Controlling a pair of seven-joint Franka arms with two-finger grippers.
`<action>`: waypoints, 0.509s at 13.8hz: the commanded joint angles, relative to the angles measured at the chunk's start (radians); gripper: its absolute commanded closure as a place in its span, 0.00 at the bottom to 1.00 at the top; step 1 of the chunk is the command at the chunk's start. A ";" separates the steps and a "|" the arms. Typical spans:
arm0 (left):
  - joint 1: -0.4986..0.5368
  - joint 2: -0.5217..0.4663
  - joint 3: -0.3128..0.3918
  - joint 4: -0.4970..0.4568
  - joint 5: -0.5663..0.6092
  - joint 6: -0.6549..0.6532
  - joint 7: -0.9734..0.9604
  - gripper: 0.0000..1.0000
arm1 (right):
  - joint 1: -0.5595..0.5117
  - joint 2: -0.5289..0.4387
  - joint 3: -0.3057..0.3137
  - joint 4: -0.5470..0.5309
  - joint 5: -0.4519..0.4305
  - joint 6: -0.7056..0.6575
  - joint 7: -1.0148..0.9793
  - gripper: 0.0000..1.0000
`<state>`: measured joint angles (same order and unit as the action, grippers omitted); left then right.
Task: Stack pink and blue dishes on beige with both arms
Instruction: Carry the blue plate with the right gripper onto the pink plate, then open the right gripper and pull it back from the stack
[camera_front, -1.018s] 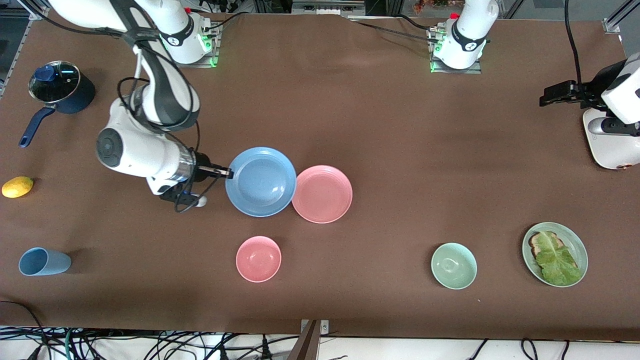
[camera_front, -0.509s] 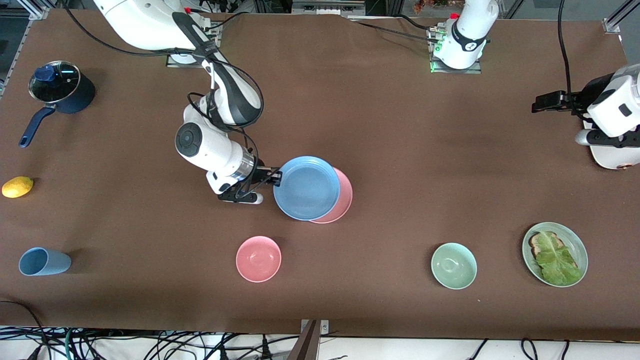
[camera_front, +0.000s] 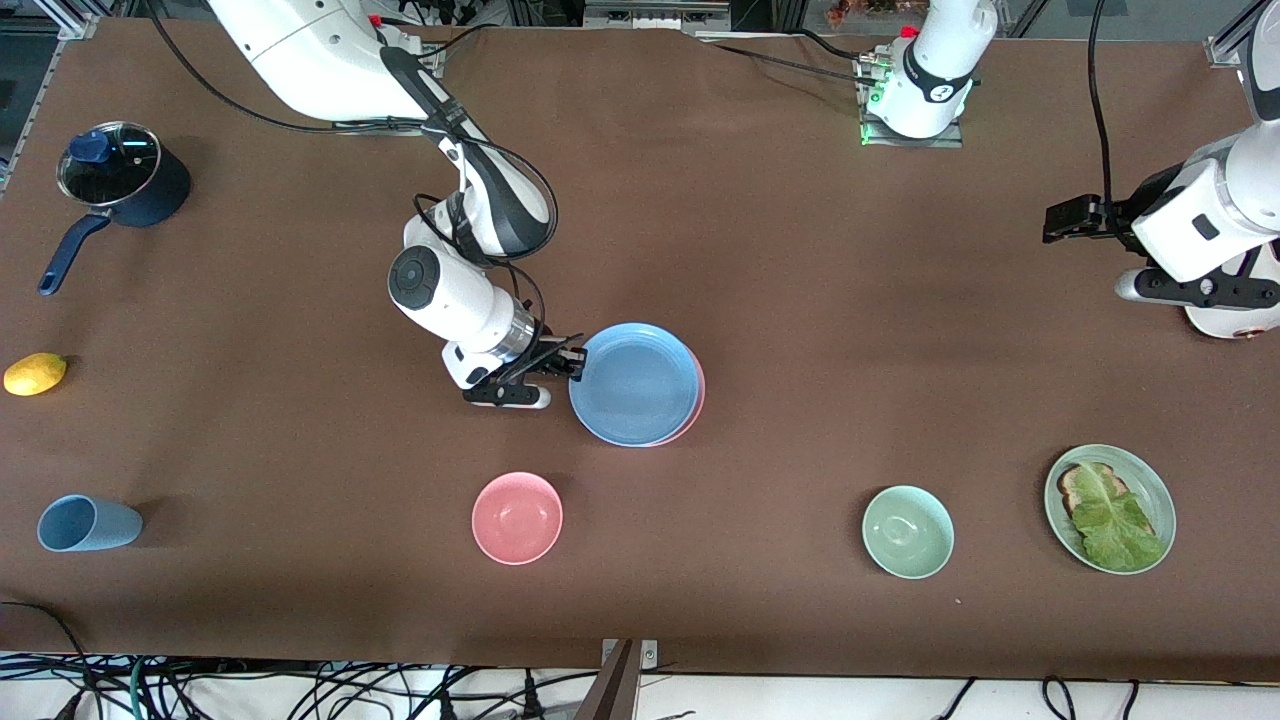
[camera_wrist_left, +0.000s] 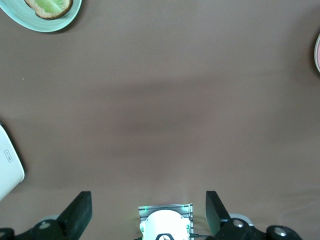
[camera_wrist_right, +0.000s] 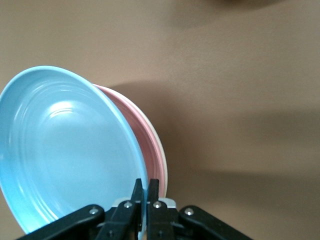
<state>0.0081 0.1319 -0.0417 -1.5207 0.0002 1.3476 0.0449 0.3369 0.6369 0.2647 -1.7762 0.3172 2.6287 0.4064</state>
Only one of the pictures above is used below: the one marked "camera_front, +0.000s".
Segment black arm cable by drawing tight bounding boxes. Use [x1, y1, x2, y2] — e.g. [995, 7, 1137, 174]
[1086, 0, 1115, 206]
[145, 0, 561, 336]

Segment aluminium frame rail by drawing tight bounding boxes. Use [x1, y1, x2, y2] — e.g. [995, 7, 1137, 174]
[1205, 0, 1263, 69]
[38, 0, 103, 41]

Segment green plate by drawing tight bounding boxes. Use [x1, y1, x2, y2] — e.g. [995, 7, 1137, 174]
[1044, 444, 1177, 575]

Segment pink bowl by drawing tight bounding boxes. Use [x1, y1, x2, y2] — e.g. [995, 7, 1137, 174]
[471, 471, 564, 566]

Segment toast slice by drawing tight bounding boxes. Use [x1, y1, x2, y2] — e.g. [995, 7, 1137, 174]
[1058, 462, 1131, 521]

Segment green lettuce leaf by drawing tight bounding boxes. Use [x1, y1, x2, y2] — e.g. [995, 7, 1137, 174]
[1070, 465, 1166, 571]

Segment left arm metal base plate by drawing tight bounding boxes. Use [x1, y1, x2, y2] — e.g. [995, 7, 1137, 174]
[858, 55, 966, 149]

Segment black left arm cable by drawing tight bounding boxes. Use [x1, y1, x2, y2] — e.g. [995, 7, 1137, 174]
[1086, 0, 1115, 206]

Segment yellow lemon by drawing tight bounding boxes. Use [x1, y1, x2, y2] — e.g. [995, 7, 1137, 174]
[3, 352, 68, 397]

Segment dark support post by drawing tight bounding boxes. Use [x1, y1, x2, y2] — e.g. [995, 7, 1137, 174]
[575, 640, 641, 720]

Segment black right base cable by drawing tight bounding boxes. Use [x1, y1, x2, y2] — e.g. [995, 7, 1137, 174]
[420, 22, 491, 61]

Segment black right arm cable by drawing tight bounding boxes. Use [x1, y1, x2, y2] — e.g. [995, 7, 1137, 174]
[145, 0, 561, 336]

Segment white toaster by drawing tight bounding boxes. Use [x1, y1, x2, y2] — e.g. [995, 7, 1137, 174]
[1185, 298, 1280, 341]

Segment green bowl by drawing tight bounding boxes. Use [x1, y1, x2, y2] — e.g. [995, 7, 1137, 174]
[862, 485, 955, 580]

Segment black floor cable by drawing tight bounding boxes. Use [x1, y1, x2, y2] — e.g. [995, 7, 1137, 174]
[0, 600, 98, 720]

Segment black base cable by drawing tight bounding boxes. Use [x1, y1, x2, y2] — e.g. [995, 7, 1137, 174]
[420, 22, 491, 61]
[695, 30, 871, 83]

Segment black left base cable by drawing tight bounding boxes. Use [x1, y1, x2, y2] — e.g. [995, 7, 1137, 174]
[695, 30, 871, 83]

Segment glass lid with blue knob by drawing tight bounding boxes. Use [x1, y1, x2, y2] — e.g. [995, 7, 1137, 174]
[57, 122, 161, 206]

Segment pink plate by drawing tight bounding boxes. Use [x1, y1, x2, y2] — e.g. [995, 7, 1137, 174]
[650, 345, 707, 447]

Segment dark blue saucepan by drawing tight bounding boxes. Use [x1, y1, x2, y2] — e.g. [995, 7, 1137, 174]
[38, 122, 193, 297]

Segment blue cup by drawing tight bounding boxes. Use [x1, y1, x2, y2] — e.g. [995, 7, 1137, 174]
[37, 494, 143, 553]

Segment blue plate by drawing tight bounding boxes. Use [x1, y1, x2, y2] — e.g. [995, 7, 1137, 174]
[568, 322, 699, 447]

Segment grey power strip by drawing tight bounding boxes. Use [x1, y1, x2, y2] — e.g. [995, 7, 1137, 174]
[583, 0, 733, 31]

